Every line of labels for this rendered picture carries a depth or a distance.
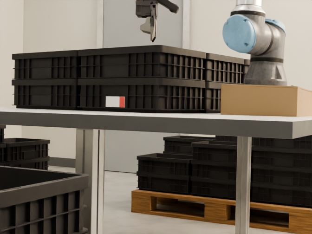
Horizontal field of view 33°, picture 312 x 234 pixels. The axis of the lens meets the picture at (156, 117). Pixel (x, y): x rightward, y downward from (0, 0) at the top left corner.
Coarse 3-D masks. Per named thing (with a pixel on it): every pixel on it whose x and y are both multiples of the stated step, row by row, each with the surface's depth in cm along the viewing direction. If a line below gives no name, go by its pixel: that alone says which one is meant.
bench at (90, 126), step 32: (96, 128) 144; (128, 128) 140; (160, 128) 135; (192, 128) 131; (224, 128) 128; (256, 128) 124; (288, 128) 121; (96, 160) 153; (96, 192) 153; (96, 224) 154
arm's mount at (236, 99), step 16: (224, 96) 185; (240, 96) 182; (256, 96) 179; (272, 96) 177; (288, 96) 175; (304, 96) 183; (224, 112) 185; (240, 112) 182; (256, 112) 180; (272, 112) 177; (288, 112) 175; (304, 112) 183
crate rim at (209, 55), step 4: (208, 56) 203; (212, 56) 205; (216, 56) 207; (220, 56) 209; (224, 56) 212; (228, 56) 214; (220, 60) 209; (224, 60) 212; (228, 60) 214; (232, 60) 217; (236, 60) 219; (240, 60) 222
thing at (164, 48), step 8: (104, 48) 194; (112, 48) 191; (120, 48) 189; (128, 48) 187; (136, 48) 184; (144, 48) 182; (152, 48) 180; (160, 48) 179; (168, 48) 182; (176, 48) 186; (80, 56) 204; (192, 56) 194; (200, 56) 198
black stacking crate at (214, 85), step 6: (210, 84) 204; (216, 84) 208; (204, 90) 204; (210, 90) 206; (216, 90) 210; (204, 96) 205; (210, 96) 207; (216, 96) 210; (204, 102) 205; (210, 102) 207; (216, 102) 210; (204, 108) 205; (210, 108) 207; (216, 108) 210
